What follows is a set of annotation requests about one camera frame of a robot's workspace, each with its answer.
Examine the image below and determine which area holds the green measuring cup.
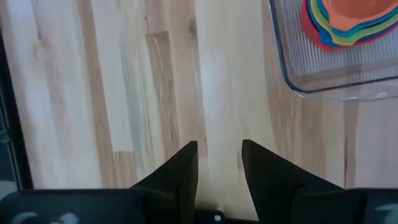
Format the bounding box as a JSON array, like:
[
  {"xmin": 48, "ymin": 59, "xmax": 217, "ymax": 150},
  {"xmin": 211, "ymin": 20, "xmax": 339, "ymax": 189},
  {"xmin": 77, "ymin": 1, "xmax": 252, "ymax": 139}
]
[{"xmin": 313, "ymin": 0, "xmax": 398, "ymax": 47}]

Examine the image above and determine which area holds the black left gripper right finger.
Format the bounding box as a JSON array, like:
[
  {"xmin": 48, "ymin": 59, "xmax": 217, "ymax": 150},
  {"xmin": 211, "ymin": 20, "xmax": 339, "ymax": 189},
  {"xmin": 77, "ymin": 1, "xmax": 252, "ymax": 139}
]
[{"xmin": 241, "ymin": 139, "xmax": 345, "ymax": 224}]

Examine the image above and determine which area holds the cyan measuring cup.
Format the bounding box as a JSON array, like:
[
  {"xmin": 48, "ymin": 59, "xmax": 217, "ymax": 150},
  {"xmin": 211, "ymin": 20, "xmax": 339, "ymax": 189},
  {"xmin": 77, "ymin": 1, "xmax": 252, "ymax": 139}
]
[{"xmin": 320, "ymin": 0, "xmax": 398, "ymax": 37}]

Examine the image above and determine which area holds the blue measuring cup top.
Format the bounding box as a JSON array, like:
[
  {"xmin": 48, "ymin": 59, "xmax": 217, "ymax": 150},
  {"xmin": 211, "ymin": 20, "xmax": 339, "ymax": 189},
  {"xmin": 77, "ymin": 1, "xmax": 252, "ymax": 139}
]
[{"xmin": 307, "ymin": 0, "xmax": 398, "ymax": 48}]

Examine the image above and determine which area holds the yellow measuring cup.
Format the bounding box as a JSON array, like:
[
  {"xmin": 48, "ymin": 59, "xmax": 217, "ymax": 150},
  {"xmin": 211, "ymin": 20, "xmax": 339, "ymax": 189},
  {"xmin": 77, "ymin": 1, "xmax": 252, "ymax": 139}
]
[{"xmin": 310, "ymin": 0, "xmax": 334, "ymax": 35}]

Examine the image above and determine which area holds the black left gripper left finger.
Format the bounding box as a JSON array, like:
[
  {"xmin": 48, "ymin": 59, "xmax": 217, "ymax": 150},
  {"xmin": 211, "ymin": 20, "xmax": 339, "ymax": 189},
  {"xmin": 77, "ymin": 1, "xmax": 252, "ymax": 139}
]
[{"xmin": 130, "ymin": 140, "xmax": 199, "ymax": 224}]

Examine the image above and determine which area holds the orange measuring cup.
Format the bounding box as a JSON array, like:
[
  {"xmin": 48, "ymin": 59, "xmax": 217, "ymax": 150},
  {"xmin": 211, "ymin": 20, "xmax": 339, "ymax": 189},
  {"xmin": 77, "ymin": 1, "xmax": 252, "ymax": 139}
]
[{"xmin": 322, "ymin": 0, "xmax": 398, "ymax": 32}]

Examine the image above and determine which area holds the red measuring cup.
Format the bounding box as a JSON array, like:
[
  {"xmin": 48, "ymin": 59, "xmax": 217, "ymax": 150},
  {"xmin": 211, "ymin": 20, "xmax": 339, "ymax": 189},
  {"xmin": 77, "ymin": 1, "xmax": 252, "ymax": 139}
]
[{"xmin": 300, "ymin": 0, "xmax": 398, "ymax": 52}]

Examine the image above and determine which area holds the clear plastic basket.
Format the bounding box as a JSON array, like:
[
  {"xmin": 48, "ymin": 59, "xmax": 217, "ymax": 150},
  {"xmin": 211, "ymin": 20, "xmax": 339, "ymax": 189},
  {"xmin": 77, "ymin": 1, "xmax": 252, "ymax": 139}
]
[{"xmin": 269, "ymin": 0, "xmax": 398, "ymax": 102}]

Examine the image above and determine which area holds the black metal table frame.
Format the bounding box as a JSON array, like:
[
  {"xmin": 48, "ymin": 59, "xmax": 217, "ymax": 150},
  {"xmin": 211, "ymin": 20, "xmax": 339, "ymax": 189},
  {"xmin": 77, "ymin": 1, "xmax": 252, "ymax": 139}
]
[{"xmin": 0, "ymin": 27, "xmax": 34, "ymax": 190}]

